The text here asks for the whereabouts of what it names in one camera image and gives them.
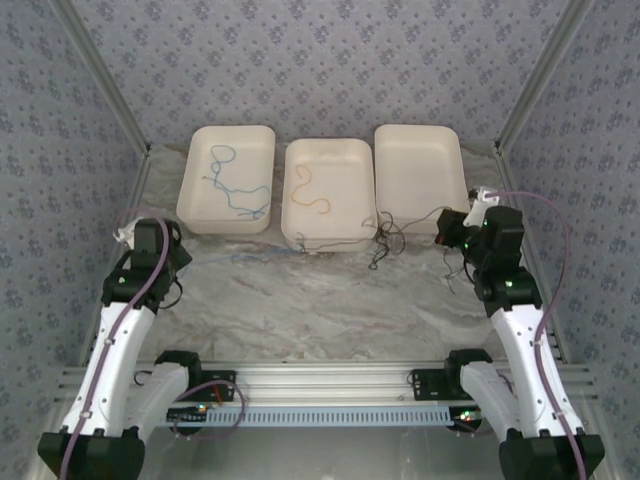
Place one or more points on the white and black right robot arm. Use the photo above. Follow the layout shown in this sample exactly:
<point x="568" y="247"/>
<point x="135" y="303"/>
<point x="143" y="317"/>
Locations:
<point x="525" y="350"/>

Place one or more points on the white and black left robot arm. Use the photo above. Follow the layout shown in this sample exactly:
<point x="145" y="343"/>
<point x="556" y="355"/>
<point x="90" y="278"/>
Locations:
<point x="115" y="360"/>

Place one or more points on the cream plastic tray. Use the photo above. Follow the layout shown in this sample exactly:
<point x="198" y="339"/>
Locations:
<point x="240" y="170"/>
<point x="340" y="170"/>
<point x="420" y="165"/>

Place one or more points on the black mounting plate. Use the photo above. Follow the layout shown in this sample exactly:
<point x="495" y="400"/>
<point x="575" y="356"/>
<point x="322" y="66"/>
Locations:
<point x="222" y="382"/>
<point x="425" y="385"/>

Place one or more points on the black controller board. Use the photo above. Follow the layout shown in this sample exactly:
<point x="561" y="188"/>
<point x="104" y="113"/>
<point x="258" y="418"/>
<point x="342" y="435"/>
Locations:
<point x="185" y="415"/>
<point x="467" y="416"/>

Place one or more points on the grey metal panel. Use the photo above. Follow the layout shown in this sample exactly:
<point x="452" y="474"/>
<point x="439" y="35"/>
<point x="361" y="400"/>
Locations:
<point x="350" y="455"/>

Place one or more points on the aluminium table edge rail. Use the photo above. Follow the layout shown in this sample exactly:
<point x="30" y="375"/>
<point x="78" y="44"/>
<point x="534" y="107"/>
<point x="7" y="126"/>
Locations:
<point x="131" y="200"/>
<point x="515" y="200"/>

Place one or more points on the aluminium frame post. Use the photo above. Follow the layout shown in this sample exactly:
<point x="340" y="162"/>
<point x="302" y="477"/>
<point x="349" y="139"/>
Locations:
<point x="542" y="75"/>
<point x="102" y="75"/>

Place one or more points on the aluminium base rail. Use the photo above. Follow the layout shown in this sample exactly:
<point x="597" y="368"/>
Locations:
<point x="325" y="380"/>

